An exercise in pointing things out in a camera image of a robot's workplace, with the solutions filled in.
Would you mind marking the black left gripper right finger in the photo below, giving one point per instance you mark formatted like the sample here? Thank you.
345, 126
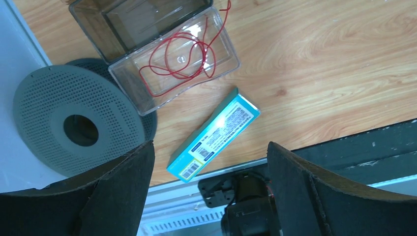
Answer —
313, 201

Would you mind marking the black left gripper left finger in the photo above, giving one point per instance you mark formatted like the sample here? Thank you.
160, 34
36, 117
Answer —
107, 200

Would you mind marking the grey perforated cable spool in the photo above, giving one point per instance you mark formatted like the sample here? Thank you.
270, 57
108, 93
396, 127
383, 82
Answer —
74, 117

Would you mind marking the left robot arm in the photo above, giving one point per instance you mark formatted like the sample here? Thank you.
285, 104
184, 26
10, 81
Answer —
252, 212

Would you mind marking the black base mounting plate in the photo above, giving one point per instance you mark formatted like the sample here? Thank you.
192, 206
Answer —
369, 157

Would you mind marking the teal cardboard box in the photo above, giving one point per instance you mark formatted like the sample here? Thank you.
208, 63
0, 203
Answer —
227, 121

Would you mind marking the clear plastic container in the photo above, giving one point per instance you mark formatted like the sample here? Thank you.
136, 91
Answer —
158, 49

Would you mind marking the white slotted cable duct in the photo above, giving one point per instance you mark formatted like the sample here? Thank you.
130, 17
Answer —
178, 223

